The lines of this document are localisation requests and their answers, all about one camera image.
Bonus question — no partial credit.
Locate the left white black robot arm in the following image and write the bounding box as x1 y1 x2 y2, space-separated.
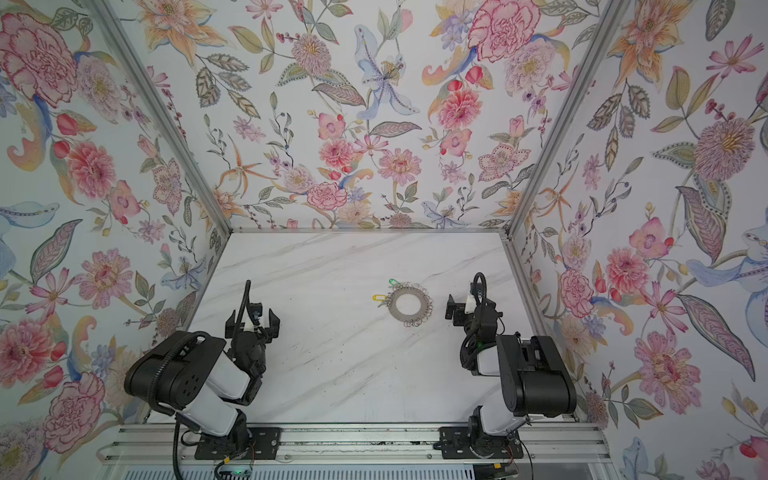
123 304 281 461

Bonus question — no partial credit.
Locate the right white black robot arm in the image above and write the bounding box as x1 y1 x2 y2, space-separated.
435 296 577 460

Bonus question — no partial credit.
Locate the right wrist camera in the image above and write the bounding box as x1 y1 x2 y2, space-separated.
456 294 478 318

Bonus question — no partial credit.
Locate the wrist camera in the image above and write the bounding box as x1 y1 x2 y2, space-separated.
244 303 263 331
456 294 478 318

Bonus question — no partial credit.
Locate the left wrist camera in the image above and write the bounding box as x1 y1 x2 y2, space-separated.
244 303 263 331

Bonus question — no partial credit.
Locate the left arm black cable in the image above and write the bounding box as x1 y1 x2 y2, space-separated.
235 279 253 331

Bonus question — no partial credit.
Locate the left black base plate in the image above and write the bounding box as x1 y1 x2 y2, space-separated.
194 427 282 461

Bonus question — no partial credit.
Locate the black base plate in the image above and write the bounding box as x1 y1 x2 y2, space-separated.
433 426 524 461
194 427 282 461

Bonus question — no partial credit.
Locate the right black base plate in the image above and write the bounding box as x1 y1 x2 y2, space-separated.
433 426 524 461

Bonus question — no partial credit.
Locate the aluminium mounting rail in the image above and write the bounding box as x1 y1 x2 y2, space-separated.
96 421 611 466

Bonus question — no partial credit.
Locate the left aluminium corner post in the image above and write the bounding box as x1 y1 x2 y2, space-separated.
84 0 233 240

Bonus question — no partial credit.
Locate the aluminium corner post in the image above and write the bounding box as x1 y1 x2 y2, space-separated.
507 1 626 241
84 0 233 240

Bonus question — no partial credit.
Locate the right aluminium corner post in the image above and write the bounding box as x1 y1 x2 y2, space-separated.
507 1 626 241

